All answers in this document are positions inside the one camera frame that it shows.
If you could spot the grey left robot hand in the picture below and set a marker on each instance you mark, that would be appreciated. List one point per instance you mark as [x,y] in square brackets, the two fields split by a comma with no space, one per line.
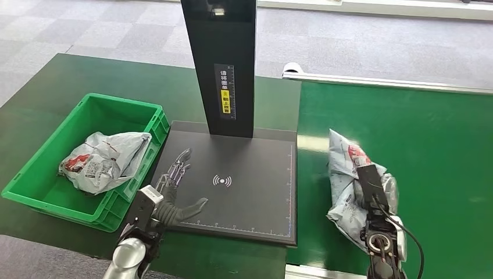
[171,194]

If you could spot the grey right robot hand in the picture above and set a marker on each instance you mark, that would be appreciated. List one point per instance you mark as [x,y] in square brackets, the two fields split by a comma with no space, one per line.
[392,192]

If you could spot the grey red-printed mailer package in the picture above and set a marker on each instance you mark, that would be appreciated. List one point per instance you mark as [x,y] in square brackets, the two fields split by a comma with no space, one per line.
[343,208]

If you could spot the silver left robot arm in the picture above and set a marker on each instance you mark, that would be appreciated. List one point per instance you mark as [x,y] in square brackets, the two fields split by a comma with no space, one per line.
[127,258]

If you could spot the black weighing device with column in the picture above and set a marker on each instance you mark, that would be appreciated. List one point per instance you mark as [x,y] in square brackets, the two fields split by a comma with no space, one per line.
[246,181]

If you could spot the green belt conveyor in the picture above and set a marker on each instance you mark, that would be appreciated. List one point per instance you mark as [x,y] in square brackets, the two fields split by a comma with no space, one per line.
[431,154]

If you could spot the crumpled grey mailer bag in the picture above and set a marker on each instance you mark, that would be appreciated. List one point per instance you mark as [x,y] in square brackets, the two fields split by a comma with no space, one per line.
[102,161]

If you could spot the black yellow label sticker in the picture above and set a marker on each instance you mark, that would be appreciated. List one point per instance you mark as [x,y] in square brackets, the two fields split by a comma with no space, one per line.
[225,92]

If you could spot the green plastic crate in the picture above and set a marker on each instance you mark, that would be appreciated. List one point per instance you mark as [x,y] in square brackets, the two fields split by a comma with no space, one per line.
[46,185]

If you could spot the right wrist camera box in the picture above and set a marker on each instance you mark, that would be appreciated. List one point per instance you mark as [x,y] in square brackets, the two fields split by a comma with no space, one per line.
[371,185]

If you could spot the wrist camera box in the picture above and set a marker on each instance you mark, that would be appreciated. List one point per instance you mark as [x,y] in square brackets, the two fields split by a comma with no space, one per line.
[142,208]
[371,185]

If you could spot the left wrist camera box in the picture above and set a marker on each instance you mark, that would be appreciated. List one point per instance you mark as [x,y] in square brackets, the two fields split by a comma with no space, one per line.
[142,208]

